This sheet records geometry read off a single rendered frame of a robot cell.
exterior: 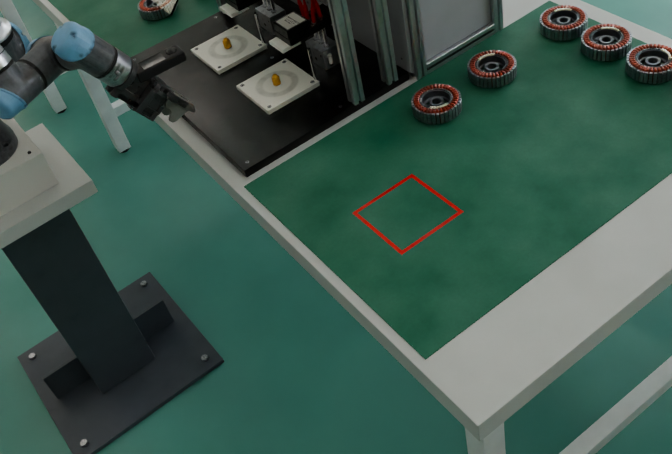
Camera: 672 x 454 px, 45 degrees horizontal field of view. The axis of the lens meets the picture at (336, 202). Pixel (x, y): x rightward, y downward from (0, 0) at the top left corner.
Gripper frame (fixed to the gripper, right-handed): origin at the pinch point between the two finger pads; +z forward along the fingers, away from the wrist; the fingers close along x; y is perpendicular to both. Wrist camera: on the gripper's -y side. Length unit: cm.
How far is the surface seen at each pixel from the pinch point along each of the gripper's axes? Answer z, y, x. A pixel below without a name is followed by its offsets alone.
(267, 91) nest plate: 14.8, -12.9, 0.7
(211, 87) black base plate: 11.7, -4.8, -13.5
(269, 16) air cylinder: 19.2, -28.1, -21.5
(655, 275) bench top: 27, -31, 97
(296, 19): 9.0, -30.4, 0.2
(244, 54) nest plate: 17.1, -16.3, -17.7
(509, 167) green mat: 29, -32, 59
